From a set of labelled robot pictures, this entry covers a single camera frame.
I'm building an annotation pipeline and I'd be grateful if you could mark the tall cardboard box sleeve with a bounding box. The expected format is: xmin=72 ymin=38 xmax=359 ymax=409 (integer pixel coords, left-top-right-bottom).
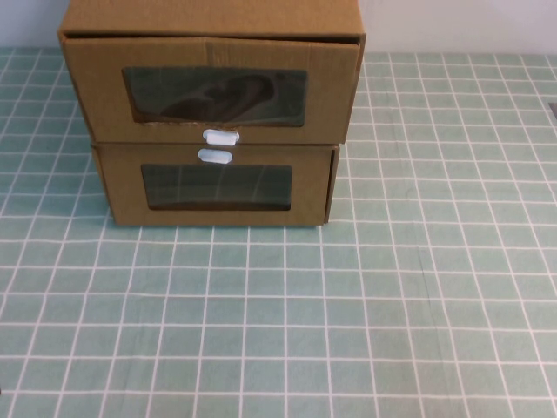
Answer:
xmin=57 ymin=0 xmax=368 ymax=145

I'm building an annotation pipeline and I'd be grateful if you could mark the green checked tablecloth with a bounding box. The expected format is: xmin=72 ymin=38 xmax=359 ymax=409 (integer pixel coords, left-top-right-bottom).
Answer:
xmin=0 ymin=46 xmax=557 ymax=418

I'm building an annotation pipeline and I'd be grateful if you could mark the cardboard drawer with smooth window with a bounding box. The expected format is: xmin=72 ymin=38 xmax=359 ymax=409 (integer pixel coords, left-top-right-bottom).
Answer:
xmin=96 ymin=143 xmax=334 ymax=227

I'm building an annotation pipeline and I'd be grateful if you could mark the white oval drawer handle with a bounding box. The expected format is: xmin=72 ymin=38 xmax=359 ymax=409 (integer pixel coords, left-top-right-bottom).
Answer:
xmin=197 ymin=147 xmax=234 ymax=165

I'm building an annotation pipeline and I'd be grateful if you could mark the white handle with notched tabs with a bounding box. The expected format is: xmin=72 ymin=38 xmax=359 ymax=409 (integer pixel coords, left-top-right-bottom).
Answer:
xmin=201 ymin=127 xmax=242 ymax=146

